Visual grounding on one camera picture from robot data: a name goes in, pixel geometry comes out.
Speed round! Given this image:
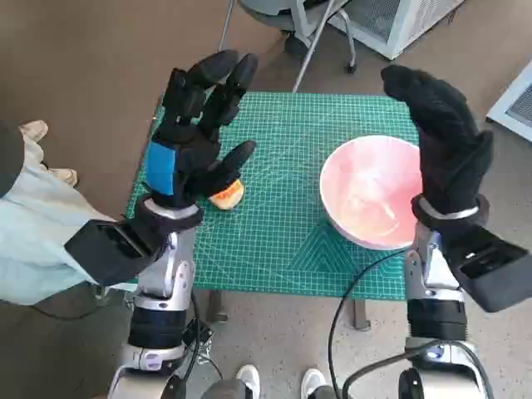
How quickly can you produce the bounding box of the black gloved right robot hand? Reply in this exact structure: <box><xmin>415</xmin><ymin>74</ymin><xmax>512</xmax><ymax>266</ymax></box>
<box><xmin>381</xmin><ymin>65</ymin><xmax>495</xmax><ymax>214</ymax></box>

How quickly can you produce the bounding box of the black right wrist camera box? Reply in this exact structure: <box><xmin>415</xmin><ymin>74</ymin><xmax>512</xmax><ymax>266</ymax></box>
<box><xmin>446</xmin><ymin>226</ymin><xmax>532</xmax><ymax>313</ymax></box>

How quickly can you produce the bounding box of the white shoe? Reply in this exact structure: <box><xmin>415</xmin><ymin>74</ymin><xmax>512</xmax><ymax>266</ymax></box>
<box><xmin>235</xmin><ymin>364</ymin><xmax>261</xmax><ymax>399</ymax></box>
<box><xmin>301</xmin><ymin>367</ymin><xmax>328</xmax><ymax>394</ymax></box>

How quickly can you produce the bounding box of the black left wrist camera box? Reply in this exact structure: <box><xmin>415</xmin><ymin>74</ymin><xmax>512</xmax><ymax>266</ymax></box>
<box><xmin>64</xmin><ymin>219</ymin><xmax>167</xmax><ymax>288</ymax></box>

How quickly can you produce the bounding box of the pink bowl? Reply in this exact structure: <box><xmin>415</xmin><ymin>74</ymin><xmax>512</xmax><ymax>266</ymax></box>
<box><xmin>318</xmin><ymin>135</ymin><xmax>423</xmax><ymax>251</ymax></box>

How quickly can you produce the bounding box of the white appliance with large grille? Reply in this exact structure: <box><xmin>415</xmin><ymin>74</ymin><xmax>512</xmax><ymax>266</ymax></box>
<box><xmin>328</xmin><ymin>0</ymin><xmax>466</xmax><ymax>62</ymax></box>

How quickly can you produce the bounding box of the short black robot cable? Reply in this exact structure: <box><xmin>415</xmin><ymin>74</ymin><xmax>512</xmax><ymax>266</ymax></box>
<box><xmin>341</xmin><ymin>351</ymin><xmax>421</xmax><ymax>399</ymax></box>

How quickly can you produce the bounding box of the green cutting mat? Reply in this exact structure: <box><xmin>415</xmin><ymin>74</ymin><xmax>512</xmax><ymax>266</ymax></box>
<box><xmin>126</xmin><ymin>91</ymin><xmax>423</xmax><ymax>301</ymax></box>

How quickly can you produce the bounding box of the long toasted toy bread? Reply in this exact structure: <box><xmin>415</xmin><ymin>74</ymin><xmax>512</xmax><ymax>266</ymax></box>
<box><xmin>207</xmin><ymin>178</ymin><xmax>247</xmax><ymax>212</ymax></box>

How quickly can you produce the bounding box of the grey office chair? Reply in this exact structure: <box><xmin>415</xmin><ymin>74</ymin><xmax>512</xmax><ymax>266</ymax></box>
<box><xmin>218</xmin><ymin>0</ymin><xmax>359</xmax><ymax>95</ymax></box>

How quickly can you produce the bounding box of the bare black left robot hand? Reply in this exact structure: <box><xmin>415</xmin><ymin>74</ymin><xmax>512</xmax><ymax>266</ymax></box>
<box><xmin>143</xmin><ymin>49</ymin><xmax>259</xmax><ymax>209</ymax></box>

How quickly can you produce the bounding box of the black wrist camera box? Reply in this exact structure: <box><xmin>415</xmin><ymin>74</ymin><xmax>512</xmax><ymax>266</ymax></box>
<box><xmin>446</xmin><ymin>226</ymin><xmax>532</xmax><ymax>313</ymax></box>
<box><xmin>64</xmin><ymin>219</ymin><xmax>167</xmax><ymax>288</ymax></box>

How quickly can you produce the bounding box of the long black robot cable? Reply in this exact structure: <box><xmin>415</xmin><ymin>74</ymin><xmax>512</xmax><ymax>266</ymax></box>
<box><xmin>328</xmin><ymin>248</ymin><xmax>416</xmax><ymax>399</ymax></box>

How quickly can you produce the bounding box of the white appliance with small grille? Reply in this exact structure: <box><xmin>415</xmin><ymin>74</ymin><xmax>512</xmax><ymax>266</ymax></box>
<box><xmin>485</xmin><ymin>57</ymin><xmax>532</xmax><ymax>145</ymax></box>

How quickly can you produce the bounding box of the black metal bar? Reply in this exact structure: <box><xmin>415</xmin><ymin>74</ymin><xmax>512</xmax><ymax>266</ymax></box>
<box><xmin>185</xmin><ymin>318</ymin><xmax>214</xmax><ymax>363</ymax></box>

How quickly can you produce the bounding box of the dark table leg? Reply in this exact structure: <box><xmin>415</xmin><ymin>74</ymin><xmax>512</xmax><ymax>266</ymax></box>
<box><xmin>352</xmin><ymin>299</ymin><xmax>371</xmax><ymax>332</ymax></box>
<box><xmin>207</xmin><ymin>290</ymin><xmax>229</xmax><ymax>323</ymax></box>

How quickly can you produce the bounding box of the grey leg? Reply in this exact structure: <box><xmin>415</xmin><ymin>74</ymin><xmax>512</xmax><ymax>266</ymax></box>
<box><xmin>311</xmin><ymin>384</ymin><xmax>340</xmax><ymax>399</ymax></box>
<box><xmin>203</xmin><ymin>377</ymin><xmax>250</xmax><ymax>399</ymax></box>

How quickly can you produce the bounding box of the thin black floor cable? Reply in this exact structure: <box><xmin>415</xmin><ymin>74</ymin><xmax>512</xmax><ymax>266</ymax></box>
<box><xmin>198</xmin><ymin>356</ymin><xmax>224</xmax><ymax>380</ymax></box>

